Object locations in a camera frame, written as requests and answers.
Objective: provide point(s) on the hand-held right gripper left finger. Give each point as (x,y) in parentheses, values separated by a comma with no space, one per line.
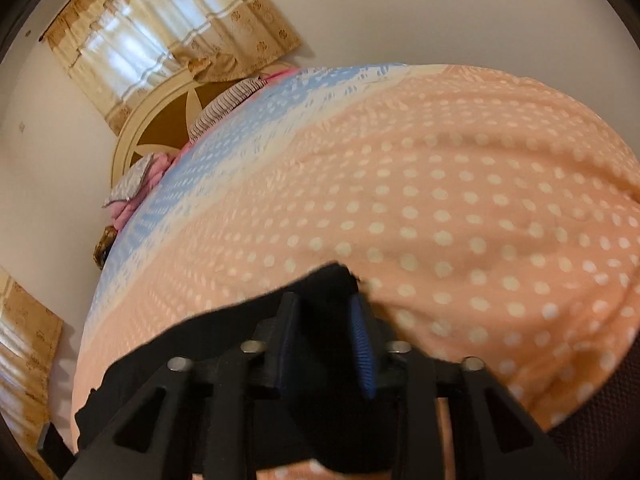
(287,342)

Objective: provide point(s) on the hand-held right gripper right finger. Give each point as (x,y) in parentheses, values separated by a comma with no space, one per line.
(362,345)

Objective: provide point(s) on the black pants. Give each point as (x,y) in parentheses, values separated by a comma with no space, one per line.
(325,310)

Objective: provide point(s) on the pink polka-dot bed blanket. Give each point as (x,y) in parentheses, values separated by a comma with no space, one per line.
(425,185)

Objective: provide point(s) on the brown patterned bag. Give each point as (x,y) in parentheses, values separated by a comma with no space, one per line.
(104,247)

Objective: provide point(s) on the grey patterned pillow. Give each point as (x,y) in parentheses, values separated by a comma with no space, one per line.
(132,180)

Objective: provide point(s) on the dark brown cloth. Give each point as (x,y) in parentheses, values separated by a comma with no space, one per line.
(600,410)

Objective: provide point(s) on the striped pillow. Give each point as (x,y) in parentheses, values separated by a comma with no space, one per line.
(220,105)

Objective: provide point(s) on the cream and brown headboard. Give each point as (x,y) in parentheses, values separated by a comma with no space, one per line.
(160,130)

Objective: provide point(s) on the beige patterned curtain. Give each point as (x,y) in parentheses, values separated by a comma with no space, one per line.
(150,25)
(25,340)

